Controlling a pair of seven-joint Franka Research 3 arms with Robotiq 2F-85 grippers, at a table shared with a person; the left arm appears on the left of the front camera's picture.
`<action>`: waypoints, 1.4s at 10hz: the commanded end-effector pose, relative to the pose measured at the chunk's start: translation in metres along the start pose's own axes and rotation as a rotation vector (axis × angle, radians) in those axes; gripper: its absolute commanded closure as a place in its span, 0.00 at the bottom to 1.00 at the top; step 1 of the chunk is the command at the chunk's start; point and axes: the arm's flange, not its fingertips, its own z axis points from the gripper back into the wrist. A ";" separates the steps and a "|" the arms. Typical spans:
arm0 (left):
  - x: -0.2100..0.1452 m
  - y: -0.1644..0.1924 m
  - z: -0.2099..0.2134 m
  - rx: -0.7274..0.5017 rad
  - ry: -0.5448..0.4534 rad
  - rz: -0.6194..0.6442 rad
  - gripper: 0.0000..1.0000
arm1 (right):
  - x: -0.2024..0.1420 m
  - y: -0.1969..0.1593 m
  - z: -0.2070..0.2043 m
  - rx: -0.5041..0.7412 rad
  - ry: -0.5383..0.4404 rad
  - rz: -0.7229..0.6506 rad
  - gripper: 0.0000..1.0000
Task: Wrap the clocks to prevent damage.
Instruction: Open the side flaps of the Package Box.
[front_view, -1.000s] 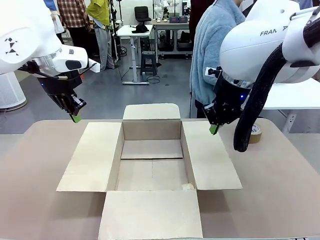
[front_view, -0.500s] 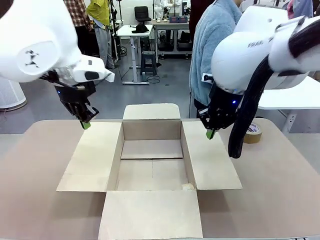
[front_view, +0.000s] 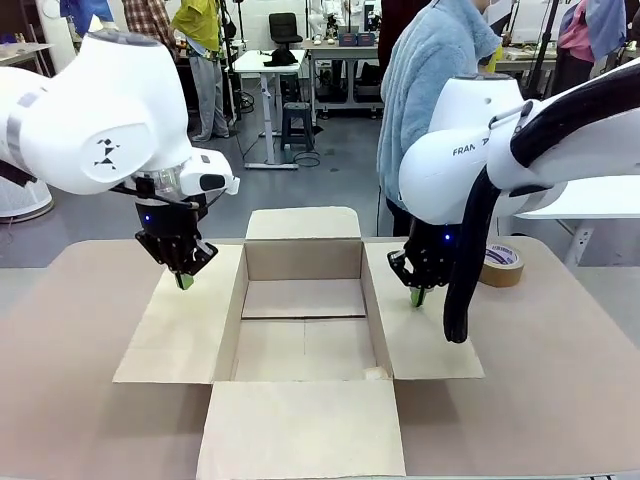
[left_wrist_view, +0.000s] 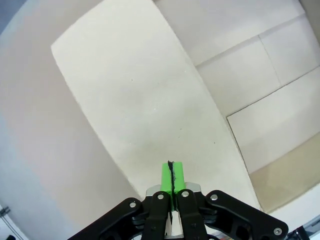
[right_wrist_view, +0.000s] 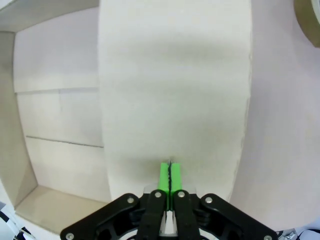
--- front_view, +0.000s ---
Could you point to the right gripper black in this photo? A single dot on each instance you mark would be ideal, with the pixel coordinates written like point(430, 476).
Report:
point(435, 237)

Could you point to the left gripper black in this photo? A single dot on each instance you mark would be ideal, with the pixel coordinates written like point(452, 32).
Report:
point(167, 217)

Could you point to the brown packing tape roll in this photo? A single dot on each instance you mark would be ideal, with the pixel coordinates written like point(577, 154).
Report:
point(505, 274)

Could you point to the brown cardboard box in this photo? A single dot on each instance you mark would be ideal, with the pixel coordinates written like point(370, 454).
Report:
point(300, 430)

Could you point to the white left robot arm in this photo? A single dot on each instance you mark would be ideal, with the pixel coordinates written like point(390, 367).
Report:
point(75, 115)

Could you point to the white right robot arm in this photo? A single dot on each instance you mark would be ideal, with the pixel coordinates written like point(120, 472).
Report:
point(450, 150)

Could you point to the large white table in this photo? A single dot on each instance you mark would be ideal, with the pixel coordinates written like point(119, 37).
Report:
point(575, 213)

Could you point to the white air purifier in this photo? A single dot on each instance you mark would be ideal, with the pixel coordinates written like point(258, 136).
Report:
point(25, 200)

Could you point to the grey plastic stool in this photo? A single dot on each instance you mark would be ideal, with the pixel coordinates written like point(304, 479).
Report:
point(297, 120)

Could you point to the person in blue fleece jacket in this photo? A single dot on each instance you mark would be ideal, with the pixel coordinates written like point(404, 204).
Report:
point(425, 75)

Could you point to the white standing desk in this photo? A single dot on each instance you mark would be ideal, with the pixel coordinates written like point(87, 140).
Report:
point(250, 62)

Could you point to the black cap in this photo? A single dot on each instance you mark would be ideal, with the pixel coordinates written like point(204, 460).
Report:
point(280, 58)

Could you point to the person in yellow apron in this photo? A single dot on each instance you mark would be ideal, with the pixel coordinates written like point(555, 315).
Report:
point(494, 60)

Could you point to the person in yellow-green top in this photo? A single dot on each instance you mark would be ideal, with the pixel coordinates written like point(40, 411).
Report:
point(197, 20)

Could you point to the blue box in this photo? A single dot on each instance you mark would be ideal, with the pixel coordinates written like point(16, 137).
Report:
point(347, 39)
point(367, 39)

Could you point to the person in plaid shirt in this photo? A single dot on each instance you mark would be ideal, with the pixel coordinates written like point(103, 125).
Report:
point(145, 15)

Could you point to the black office chair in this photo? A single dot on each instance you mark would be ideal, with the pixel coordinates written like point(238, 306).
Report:
point(285, 27)

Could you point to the small white table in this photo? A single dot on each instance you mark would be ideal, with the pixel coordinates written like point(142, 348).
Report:
point(25, 50)

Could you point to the figure in white blue apron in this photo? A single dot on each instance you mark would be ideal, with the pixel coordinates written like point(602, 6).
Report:
point(82, 12)

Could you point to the black tripod stand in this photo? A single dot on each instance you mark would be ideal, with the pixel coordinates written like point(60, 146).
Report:
point(545, 40)

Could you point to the person in pink top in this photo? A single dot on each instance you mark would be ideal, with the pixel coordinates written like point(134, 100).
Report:
point(575, 30)

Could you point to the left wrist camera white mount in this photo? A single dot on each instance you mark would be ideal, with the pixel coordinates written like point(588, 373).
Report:
point(212, 177)

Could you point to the grey frame work table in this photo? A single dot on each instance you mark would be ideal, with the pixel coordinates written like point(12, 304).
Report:
point(320, 45)

